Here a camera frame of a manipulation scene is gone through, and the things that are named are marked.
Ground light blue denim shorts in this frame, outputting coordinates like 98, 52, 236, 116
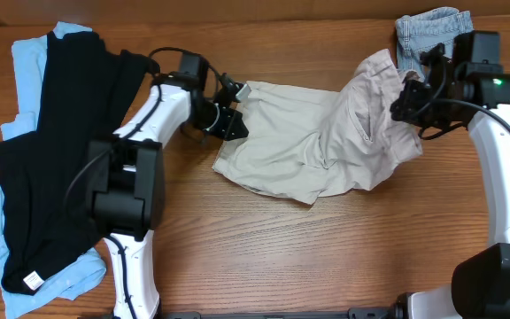
395, 7, 474, 76

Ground black garment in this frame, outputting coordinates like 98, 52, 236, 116
0, 32, 152, 295

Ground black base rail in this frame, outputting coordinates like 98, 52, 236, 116
152, 307, 394, 319

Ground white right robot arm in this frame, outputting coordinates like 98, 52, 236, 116
390, 73, 510, 318

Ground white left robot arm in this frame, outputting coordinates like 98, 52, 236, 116
86, 73, 251, 318

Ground beige khaki shorts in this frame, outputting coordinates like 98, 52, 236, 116
212, 50, 422, 205

